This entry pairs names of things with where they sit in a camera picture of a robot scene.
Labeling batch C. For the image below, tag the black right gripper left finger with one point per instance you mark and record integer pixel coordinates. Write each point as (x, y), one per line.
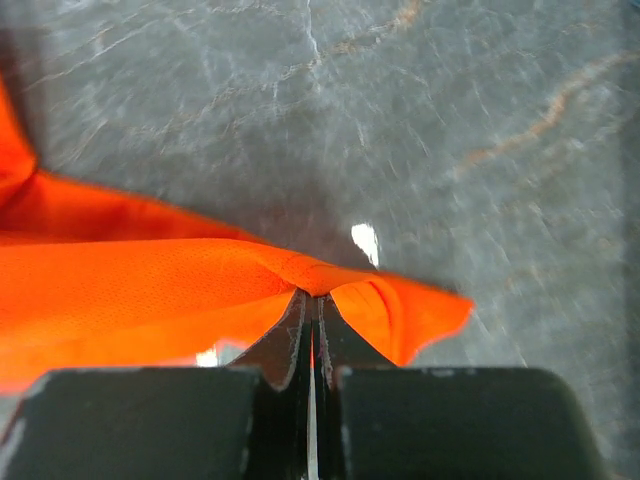
(244, 420)

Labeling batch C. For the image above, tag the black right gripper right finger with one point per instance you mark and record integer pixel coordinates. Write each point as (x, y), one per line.
(376, 420)

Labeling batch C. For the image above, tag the orange t-shirt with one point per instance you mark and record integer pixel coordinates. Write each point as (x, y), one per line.
(93, 277)

